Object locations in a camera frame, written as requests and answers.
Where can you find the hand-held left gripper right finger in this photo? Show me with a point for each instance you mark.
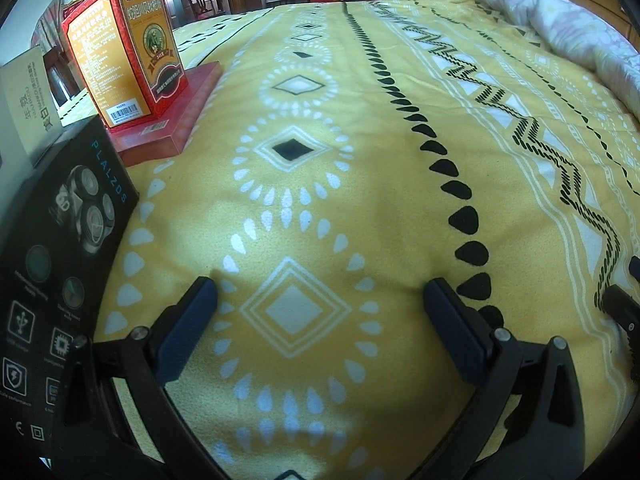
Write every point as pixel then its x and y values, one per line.
pixel 455 330

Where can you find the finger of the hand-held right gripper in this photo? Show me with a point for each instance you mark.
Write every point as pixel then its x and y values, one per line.
pixel 622 307
pixel 635 270

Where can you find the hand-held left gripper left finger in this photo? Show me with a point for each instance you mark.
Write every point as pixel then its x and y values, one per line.
pixel 190 330

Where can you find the black shaver box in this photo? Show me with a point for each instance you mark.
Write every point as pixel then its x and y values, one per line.
pixel 50 260

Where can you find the yellow patterned blanket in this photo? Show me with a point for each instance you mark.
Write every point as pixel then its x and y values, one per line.
pixel 380 170

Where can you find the flat red box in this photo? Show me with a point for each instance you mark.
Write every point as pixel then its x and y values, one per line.
pixel 165 120

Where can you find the pink floral quilt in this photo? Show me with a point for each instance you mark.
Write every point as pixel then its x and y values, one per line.
pixel 560 15

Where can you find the wooden headboard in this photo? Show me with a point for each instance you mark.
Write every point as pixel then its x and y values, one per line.
pixel 600 0

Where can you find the beige carton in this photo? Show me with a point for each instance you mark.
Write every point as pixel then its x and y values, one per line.
pixel 25 105

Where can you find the tall orange carton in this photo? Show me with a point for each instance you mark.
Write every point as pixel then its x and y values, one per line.
pixel 125 45

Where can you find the small wooden chair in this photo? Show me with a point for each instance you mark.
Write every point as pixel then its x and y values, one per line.
pixel 205 0

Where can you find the pink patterned cloth bundle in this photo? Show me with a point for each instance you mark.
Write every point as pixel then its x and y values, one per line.
pixel 50 25

